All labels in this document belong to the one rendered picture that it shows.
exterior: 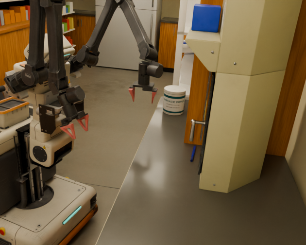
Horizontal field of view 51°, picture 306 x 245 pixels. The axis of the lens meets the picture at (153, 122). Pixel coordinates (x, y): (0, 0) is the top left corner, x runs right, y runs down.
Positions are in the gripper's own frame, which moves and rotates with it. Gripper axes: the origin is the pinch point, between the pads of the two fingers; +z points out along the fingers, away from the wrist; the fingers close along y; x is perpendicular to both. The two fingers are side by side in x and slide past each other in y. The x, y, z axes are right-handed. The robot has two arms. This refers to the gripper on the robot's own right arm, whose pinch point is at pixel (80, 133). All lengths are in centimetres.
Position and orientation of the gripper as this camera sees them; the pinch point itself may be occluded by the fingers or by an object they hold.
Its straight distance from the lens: 153.9
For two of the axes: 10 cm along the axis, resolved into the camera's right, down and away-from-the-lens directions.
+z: 3.6, 9.1, 2.1
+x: -8.4, 2.1, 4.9
